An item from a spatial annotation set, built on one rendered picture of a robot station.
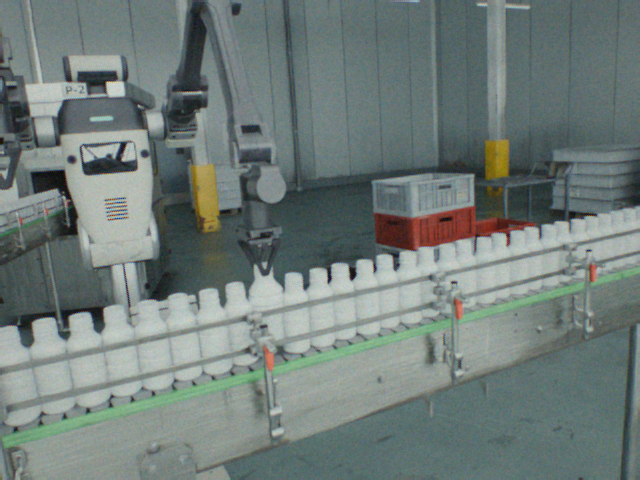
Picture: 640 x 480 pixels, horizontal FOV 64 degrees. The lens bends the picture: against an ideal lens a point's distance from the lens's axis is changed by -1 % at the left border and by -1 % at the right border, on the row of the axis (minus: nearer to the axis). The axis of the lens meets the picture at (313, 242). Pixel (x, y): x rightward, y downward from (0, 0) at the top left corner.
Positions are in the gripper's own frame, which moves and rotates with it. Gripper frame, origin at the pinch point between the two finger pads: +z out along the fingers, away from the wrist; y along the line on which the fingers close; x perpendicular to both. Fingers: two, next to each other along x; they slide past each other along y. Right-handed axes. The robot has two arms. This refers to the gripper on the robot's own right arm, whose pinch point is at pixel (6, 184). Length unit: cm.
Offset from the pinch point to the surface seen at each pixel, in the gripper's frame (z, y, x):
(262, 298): 26, 18, 42
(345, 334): 38, 18, 61
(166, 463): 53, 21, 20
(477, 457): 139, -43, 157
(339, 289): 28, 17, 60
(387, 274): 27, 17, 73
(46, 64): -195, -1185, 11
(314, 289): 27, 17, 54
